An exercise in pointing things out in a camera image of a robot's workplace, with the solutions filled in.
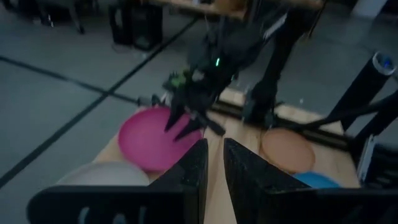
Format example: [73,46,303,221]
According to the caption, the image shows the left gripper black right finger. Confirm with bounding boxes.
[223,138,398,224]

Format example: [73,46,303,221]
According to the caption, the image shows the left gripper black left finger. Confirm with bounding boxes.
[26,138,209,224]

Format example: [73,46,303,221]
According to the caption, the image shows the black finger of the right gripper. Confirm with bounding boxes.
[173,119,205,142]
[164,103,188,132]

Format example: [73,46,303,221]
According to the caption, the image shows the pink plate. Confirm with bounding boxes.
[117,106,205,174]

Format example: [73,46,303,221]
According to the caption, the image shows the blue plate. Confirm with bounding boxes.
[291,170,341,190]

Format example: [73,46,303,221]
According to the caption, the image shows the orange plate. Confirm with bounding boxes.
[260,128,316,174]

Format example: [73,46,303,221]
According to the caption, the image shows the green plant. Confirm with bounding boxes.
[169,72,189,90]

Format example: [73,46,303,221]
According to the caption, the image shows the beige plate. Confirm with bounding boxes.
[55,161,150,187]

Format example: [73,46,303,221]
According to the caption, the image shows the black floor cabinet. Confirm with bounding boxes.
[108,0,165,53]

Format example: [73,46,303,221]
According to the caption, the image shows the background chair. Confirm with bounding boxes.
[29,0,87,35]

